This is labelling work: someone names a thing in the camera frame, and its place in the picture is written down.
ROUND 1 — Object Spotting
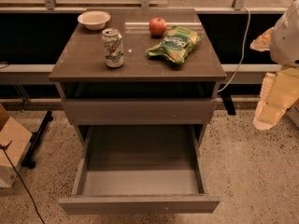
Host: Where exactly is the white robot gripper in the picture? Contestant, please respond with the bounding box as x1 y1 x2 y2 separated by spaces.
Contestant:
249 0 299 131

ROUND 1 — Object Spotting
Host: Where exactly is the green rice chip bag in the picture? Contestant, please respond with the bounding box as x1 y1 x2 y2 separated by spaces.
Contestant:
146 27 202 64

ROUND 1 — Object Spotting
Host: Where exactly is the grey drawer cabinet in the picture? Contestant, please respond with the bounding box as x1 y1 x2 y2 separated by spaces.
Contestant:
50 8 225 139

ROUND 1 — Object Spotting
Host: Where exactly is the closed grey upper drawer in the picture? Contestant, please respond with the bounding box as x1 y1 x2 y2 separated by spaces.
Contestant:
62 99 216 125

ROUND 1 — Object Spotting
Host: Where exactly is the open grey bottom drawer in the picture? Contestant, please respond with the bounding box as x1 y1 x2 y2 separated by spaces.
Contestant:
58 124 221 216

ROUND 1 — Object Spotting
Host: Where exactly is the cardboard box right edge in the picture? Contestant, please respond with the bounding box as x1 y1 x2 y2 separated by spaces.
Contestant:
287 99 299 128

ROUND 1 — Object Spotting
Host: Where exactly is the black stand foot right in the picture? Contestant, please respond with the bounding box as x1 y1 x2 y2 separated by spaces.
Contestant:
219 87 236 116

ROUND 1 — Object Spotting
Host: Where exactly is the black stand foot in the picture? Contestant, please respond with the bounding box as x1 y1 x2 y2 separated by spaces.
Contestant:
21 111 53 169
219 87 236 116

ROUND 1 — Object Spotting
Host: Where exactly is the red apple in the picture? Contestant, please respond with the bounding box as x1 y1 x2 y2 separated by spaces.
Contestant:
149 17 167 36

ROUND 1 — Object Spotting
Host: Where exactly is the green white soda can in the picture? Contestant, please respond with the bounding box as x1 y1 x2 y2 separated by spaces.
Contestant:
102 28 124 68

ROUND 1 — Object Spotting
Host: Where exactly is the white paper bowl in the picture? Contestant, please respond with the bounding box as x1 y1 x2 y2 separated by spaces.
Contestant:
78 11 110 31

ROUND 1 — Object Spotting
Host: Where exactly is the black stand foot left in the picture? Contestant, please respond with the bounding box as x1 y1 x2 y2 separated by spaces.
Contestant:
21 111 53 169

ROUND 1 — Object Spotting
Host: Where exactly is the white cable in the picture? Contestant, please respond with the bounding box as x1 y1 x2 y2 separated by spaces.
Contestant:
217 7 252 94

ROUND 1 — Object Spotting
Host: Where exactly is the black cable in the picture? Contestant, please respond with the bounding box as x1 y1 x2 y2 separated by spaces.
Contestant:
0 144 47 224

